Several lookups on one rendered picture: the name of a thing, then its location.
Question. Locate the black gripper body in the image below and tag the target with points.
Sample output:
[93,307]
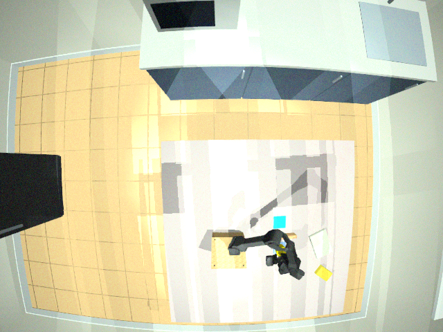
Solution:
[270,260]

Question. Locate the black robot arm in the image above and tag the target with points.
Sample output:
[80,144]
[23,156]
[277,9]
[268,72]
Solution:
[272,239]

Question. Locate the light wooden plank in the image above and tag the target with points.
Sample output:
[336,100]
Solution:
[292,235]

